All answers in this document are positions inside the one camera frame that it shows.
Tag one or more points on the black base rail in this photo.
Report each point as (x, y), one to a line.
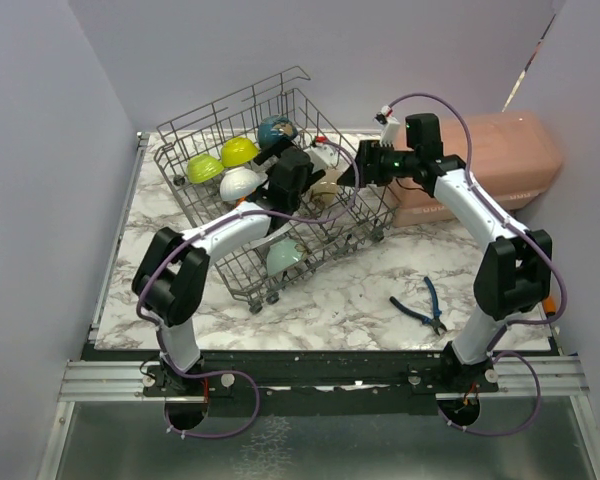
(285, 383)

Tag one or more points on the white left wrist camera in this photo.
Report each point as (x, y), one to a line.
(322, 156)

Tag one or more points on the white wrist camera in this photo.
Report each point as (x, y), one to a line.
(390, 126)
(322, 156)

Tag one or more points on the blue floral bowl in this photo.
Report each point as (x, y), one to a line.
(271, 237)

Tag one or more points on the dark brown bowl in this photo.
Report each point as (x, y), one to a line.
(273, 128)

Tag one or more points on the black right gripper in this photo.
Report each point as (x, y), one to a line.
(371, 152)

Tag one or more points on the beige patterned bowl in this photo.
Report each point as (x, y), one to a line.
(324, 191)

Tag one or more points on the grey wire dish rack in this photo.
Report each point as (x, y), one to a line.
(355, 216)

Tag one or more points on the grey bowl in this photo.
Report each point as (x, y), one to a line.
(237, 183)

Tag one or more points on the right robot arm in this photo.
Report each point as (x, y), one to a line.
(514, 275)

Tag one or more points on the celadon green bowl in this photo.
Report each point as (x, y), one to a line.
(284, 254)

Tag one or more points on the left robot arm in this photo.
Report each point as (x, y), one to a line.
(171, 277)

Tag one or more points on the orange-tipped screwdriver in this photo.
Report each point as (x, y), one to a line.
(549, 306)

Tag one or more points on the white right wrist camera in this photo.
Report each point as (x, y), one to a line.
(390, 126)

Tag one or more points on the yellow-green bowl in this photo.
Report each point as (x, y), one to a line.
(238, 151)

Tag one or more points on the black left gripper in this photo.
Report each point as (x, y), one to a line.
(274, 151)

